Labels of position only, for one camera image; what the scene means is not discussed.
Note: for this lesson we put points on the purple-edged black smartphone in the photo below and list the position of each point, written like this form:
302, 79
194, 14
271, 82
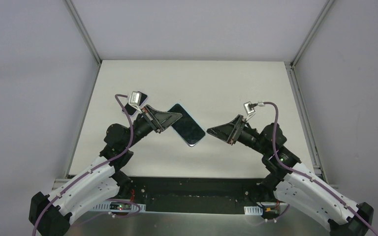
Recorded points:
132, 111

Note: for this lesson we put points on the right white cable duct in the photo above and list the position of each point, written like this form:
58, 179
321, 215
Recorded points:
253, 210

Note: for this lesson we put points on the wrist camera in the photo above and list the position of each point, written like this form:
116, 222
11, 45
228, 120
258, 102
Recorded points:
134, 100
250, 110

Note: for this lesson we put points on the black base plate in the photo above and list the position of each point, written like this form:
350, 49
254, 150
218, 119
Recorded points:
197, 195

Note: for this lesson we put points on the left aluminium frame post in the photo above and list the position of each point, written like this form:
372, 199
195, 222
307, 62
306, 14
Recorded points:
83, 31

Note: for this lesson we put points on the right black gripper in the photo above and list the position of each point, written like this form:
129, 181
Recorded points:
236, 130

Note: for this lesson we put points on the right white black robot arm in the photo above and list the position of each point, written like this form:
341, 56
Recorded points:
291, 182

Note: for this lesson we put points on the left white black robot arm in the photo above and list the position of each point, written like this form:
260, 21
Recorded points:
52, 214

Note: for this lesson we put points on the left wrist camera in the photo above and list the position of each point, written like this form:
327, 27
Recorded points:
134, 100

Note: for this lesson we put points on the right aluminium frame post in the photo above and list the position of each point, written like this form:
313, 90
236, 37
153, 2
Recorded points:
312, 32

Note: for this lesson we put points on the aluminium frame post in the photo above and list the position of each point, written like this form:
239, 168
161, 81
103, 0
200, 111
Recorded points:
312, 32
83, 31

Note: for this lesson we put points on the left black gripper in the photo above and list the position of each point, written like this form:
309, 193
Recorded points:
152, 119

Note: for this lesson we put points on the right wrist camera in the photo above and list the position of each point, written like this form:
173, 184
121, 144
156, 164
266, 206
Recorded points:
250, 110

